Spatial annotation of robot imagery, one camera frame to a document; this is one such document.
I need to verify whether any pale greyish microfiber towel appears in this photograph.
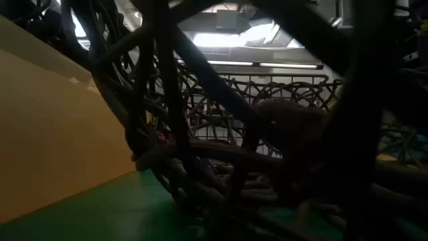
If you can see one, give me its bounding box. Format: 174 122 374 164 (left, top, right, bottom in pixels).
252 97 334 205

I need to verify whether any long white light strip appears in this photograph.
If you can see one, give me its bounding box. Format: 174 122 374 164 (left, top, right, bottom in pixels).
177 59 324 70

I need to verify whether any green table mat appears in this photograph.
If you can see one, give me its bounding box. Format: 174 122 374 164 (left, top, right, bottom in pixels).
0 169 428 241

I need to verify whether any tan plastic bin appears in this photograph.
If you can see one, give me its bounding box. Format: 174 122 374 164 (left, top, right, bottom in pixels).
0 15 137 225

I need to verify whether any black woven wire basket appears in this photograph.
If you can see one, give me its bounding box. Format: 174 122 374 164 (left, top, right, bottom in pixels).
0 0 428 241

